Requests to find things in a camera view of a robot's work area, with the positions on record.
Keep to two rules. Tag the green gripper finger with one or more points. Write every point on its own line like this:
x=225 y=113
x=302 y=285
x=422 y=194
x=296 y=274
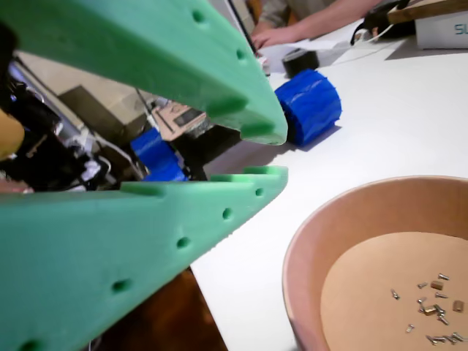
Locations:
x=91 y=256
x=128 y=44

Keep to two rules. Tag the yellow-brown round fruit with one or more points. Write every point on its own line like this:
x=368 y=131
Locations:
x=9 y=135

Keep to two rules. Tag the person's left forearm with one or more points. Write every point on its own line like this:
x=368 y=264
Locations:
x=329 y=22

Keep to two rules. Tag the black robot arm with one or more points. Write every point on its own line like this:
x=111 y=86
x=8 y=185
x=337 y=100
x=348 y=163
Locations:
x=40 y=120

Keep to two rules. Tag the brown paper bowl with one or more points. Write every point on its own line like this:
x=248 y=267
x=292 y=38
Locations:
x=311 y=226

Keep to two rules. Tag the person's left hand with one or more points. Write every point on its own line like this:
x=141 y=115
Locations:
x=278 y=36

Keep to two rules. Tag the wooden microrover chassis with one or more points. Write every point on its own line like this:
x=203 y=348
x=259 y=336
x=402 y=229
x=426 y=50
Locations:
x=183 y=118

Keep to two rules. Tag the person grey shirt torso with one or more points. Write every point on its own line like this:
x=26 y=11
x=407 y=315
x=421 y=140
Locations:
x=289 y=11

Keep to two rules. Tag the black tape roll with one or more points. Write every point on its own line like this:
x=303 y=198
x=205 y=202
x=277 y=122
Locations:
x=300 y=62

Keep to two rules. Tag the plywood board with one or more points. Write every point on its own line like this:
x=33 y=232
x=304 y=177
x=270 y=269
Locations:
x=428 y=11

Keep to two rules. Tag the small silver screw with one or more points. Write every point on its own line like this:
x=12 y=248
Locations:
x=410 y=328
x=422 y=284
x=440 y=295
x=444 y=319
x=443 y=276
x=394 y=293

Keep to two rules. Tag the white SUNLU box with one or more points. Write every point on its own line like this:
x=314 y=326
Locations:
x=442 y=34

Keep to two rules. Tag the small brass insert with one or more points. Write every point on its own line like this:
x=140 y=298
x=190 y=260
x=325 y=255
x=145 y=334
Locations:
x=437 y=285
x=431 y=310
x=457 y=305

